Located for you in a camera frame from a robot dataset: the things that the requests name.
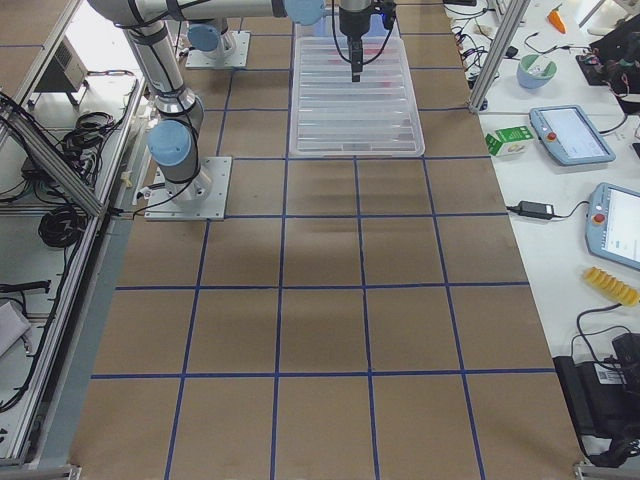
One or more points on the black gripper lid side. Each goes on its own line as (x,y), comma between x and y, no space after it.
(353,22)

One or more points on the clear plastic box lid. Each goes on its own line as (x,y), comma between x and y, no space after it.
(334,116)

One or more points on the silver robot arm with tray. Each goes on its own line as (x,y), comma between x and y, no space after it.
(173,142)

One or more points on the green white carton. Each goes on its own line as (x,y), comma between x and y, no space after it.
(508,141)

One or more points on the blue teach pendant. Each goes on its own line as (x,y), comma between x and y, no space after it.
(612,224)
(569,136)

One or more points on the black power adapter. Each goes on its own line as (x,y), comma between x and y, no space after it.
(535,210)

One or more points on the yellow corrugated object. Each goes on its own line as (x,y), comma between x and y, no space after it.
(612,287)

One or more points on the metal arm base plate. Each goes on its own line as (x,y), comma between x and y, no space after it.
(204,199)
(212,50)

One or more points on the aluminium frame post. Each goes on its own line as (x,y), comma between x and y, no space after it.
(502,40)

